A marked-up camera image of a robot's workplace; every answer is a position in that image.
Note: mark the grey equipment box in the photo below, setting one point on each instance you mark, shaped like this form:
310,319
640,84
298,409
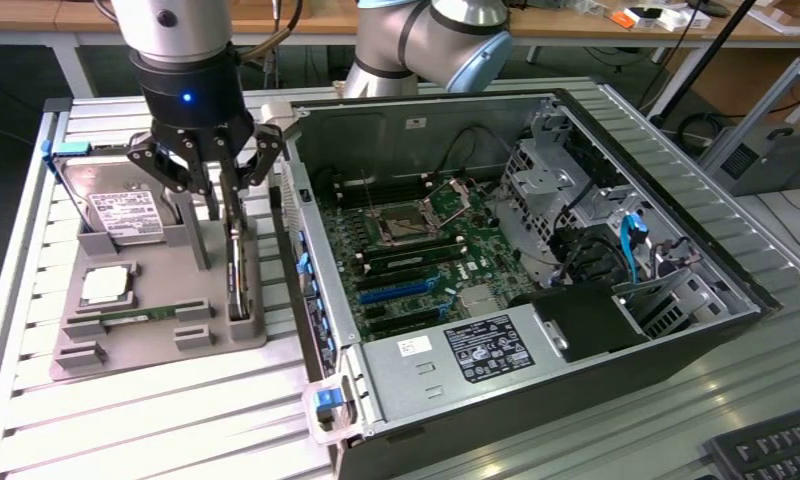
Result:
773,165

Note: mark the silver perforated disk bay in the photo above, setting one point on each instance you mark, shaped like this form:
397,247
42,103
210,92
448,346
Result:
673,310

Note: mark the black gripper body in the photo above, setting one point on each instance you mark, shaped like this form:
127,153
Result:
189,90

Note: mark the black grey PC case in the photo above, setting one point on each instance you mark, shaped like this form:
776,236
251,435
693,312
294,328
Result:
540,425

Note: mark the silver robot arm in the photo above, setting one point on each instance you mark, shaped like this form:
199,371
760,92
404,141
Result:
173,25

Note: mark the white orange small box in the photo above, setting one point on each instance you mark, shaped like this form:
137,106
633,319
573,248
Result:
622,19

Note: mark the grey parts rack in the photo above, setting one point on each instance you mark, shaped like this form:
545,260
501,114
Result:
153,280

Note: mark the black plastic air shroud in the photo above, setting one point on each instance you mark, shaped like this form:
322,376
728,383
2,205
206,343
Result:
573,320

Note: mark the thin metal locking lever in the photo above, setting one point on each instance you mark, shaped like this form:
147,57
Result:
368,190

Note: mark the grey power supply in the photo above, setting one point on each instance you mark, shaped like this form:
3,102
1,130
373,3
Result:
426,380

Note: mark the silver chipset heatsink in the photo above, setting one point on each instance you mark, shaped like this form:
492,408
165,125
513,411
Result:
481,297

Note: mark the green RAM stick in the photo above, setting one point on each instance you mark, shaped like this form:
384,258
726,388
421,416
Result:
139,314

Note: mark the aluminium profile frame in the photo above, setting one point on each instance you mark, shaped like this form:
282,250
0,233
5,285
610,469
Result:
755,107

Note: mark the graphics card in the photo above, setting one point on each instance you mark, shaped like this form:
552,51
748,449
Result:
238,270

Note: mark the CPU socket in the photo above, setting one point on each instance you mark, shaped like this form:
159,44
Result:
400,225

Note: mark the black expansion slot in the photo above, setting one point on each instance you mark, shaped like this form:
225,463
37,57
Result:
406,322
393,281

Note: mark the blue expansion slot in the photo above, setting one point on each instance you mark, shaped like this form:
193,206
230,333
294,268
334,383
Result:
400,292

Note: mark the metal socket cover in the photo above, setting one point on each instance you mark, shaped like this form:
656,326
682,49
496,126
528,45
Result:
436,212

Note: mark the silver metal drive cage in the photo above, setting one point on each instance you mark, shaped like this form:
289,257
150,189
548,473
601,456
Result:
553,185

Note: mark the wooden desk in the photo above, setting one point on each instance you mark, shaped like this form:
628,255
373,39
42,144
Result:
560,25
39,20

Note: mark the silver CPU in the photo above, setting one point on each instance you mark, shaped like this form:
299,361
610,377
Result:
106,285

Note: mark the blue case latch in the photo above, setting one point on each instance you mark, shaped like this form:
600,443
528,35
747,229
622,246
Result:
326,400

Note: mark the black RAM stick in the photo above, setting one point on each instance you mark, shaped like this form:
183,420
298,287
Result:
413,259

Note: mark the green motherboard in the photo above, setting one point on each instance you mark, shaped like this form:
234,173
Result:
480,250

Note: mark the hard disk drive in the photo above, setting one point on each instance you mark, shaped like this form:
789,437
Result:
86,175

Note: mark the black keyboard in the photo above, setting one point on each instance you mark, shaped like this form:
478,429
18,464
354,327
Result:
773,450

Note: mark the black tripod pole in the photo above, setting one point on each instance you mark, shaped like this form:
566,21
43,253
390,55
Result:
708,50

